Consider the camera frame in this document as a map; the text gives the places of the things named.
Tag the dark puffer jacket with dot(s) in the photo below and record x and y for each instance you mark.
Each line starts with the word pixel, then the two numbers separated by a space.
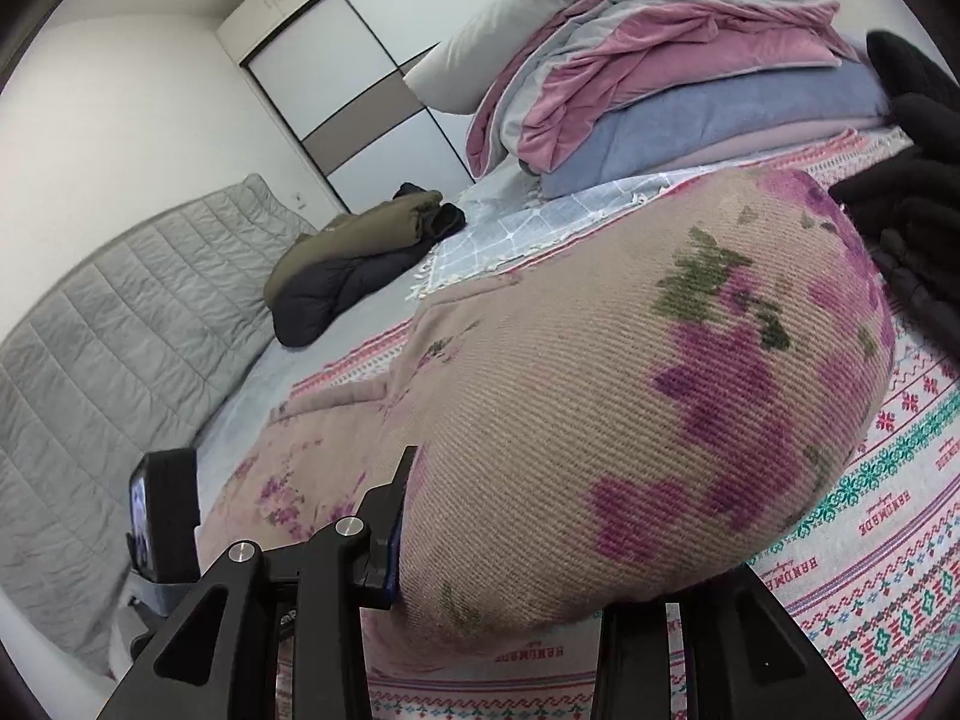
pixel 315 300

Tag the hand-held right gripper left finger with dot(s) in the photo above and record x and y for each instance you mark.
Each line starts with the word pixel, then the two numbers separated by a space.
pixel 375 532

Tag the grey checked fringed throw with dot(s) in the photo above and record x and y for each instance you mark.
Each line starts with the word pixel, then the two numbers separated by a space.
pixel 510 232

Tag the black clothing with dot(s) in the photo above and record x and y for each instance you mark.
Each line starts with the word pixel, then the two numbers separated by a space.
pixel 915 187

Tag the white sliding-door wardrobe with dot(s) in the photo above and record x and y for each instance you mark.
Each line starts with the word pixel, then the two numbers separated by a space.
pixel 337 67

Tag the pale pink folded blanket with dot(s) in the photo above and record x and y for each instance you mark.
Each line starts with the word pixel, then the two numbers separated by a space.
pixel 787 136

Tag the beige floral knit garment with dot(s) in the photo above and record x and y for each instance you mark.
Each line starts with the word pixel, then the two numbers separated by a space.
pixel 600 390

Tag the pink teal patterned blanket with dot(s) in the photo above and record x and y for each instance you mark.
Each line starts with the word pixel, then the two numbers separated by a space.
pixel 900 540

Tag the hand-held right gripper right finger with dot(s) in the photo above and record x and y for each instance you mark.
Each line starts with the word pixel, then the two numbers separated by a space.
pixel 720 652

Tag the stack of folded blankets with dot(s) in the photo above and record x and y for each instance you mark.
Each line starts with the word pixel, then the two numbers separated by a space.
pixel 675 37

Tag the blue folded blanket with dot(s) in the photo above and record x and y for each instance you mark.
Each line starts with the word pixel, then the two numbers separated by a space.
pixel 712 112

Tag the olive jacket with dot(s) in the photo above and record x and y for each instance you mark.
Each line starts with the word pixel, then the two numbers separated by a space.
pixel 360 229

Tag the white pillow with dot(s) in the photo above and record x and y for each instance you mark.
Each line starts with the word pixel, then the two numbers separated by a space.
pixel 487 37

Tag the grey quilted headboard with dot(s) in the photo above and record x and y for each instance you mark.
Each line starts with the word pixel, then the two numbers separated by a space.
pixel 112 330

